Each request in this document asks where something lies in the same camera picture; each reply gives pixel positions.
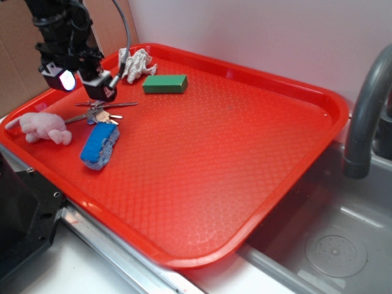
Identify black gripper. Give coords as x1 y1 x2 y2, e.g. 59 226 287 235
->
35 42 117 102

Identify silver keys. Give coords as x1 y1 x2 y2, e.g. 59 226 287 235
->
65 102 138 125

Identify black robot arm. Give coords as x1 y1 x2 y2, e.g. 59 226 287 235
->
25 1 117 102

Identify brown cardboard panel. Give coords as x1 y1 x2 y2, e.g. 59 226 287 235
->
1 1 138 116

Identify crumpled grey paper towel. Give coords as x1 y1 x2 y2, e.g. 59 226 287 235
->
118 48 157 84

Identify pink plush toy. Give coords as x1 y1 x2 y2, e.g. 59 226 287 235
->
4 112 72 146

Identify blue sponge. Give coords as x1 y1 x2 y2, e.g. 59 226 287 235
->
80 122 119 171

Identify green rectangular block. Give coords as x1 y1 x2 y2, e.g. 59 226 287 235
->
142 75 188 94

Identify red plastic tray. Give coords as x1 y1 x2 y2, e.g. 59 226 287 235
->
1 44 349 269

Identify dark grey faucet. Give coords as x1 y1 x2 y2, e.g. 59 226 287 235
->
342 45 391 179

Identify grey sink basin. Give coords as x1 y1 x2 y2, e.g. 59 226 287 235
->
239 143 391 293

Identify grey cable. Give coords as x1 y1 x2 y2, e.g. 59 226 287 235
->
108 0 133 89

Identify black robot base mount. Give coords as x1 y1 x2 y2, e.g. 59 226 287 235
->
1 156 64 283

